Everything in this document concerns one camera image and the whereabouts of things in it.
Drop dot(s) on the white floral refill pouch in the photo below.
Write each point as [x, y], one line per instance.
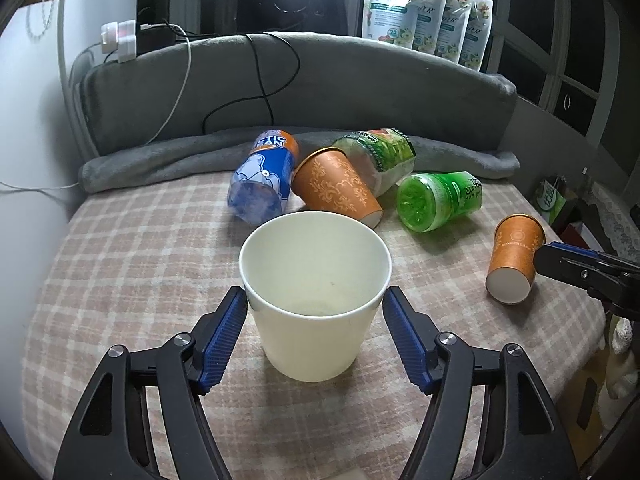
[390, 5]
[477, 40]
[455, 30]
[432, 20]

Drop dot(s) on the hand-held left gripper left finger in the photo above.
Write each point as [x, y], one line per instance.
[222, 340]

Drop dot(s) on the clear bottle with green label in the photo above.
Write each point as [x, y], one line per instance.
[390, 155]

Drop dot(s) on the white board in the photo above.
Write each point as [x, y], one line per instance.
[25, 110]

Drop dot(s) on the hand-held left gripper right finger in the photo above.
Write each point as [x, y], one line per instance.
[407, 340]

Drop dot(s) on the orange paper cup plain print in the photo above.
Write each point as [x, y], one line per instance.
[515, 255]

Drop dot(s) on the white power adapter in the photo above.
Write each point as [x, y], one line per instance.
[127, 40]
[109, 37]

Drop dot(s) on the grey blanket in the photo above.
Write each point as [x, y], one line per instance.
[375, 85]

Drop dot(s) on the white paper cup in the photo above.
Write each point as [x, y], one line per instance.
[310, 340]

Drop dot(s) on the orange paper cup floral pattern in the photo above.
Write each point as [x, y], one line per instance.
[335, 185]

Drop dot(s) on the blue label plastic bottle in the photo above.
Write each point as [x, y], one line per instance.
[262, 175]

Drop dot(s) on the green plastic bottle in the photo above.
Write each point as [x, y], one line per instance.
[425, 200]

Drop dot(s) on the white lace cloth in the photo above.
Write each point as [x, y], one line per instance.
[617, 220]

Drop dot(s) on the green printed box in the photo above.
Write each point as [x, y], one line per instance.
[550, 200]

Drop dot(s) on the black power adapter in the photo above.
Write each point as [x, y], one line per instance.
[155, 40]

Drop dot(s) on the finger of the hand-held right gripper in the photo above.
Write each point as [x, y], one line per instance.
[575, 265]

